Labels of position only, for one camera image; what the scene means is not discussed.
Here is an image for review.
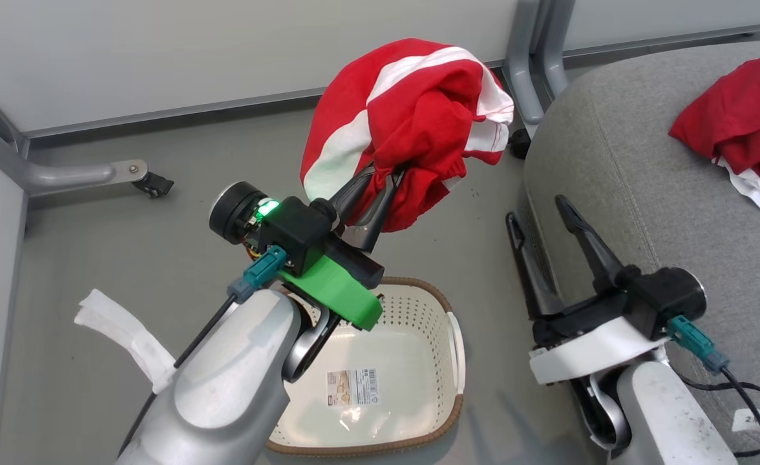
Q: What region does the long grey metal partition leg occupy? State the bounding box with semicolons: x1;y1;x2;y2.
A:
0;76;149;198

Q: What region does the paper label sticker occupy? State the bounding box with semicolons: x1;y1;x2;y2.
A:
326;368;381;408

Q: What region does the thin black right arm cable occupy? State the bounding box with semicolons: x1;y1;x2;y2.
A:
671;368;760;465

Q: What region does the red white striped garment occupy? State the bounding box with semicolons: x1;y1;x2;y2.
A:
299;37;515;233

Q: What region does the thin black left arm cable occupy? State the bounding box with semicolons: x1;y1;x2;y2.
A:
118;294;238;456

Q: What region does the white fabric strip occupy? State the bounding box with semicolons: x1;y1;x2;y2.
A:
74;289;177;395

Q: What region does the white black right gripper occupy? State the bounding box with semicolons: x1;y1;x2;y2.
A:
506;194;671;386

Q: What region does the grey fabric sofa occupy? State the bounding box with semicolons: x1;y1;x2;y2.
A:
522;39;760;465

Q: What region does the teal cable connector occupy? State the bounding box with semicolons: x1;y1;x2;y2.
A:
227;245;288;304
668;315;731;375

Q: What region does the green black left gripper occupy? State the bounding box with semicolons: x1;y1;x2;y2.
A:
278;165;413;332

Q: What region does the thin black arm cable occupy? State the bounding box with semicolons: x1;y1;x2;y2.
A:
118;294;238;456
671;368;760;465

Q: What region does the curved grey metal partition leg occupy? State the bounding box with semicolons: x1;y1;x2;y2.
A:
538;0;578;101
503;0;549;127

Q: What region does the cream laundry basket brown rim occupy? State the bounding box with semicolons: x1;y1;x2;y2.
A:
265;276;467;456

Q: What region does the black caster wheel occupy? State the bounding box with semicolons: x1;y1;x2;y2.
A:
131;171;175;198
508;128;533;160

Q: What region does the white cable tag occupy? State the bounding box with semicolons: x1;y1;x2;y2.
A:
732;408;760;440

